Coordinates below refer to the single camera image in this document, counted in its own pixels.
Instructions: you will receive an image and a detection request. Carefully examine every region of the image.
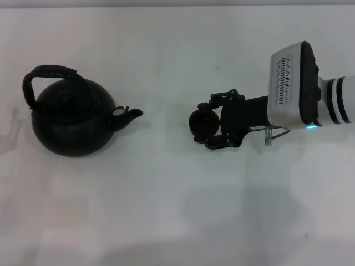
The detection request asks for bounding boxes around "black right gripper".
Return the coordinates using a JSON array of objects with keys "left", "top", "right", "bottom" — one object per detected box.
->
[{"left": 194, "top": 89, "right": 272, "bottom": 152}]

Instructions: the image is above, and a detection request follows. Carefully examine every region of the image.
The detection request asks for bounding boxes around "small dark teacup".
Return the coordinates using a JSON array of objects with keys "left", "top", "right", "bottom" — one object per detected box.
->
[{"left": 189, "top": 109, "right": 220, "bottom": 137}]

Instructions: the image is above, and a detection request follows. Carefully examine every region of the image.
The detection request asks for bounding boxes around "black round teapot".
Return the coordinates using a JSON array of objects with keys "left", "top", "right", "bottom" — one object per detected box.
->
[{"left": 22, "top": 65, "right": 144, "bottom": 158}]

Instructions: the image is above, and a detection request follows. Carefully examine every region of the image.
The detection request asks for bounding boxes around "cable with metal connector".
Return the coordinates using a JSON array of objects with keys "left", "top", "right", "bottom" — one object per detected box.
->
[{"left": 251, "top": 124, "right": 291, "bottom": 147}]

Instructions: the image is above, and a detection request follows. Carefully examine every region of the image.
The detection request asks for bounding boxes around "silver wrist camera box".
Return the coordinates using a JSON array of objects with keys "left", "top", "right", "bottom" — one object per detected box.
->
[{"left": 270, "top": 40, "right": 322, "bottom": 128}]

